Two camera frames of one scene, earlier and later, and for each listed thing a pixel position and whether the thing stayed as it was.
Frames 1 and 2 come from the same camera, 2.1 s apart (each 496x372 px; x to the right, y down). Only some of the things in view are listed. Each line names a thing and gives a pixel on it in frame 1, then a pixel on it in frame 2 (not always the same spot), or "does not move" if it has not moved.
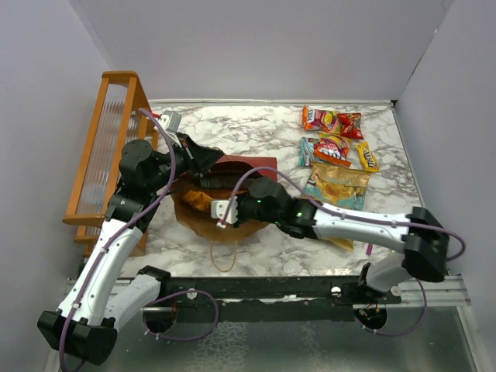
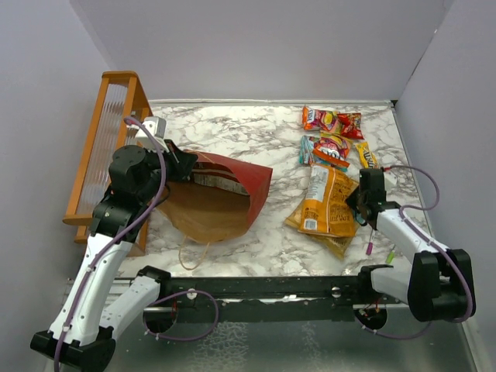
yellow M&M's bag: x=366 y=158 does not move
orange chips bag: x=198 y=200 → x=325 y=210
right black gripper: x=240 y=199 → x=351 y=201
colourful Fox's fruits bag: x=321 y=120 does not move
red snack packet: x=349 y=125 does not move
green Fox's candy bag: x=306 y=151 does not move
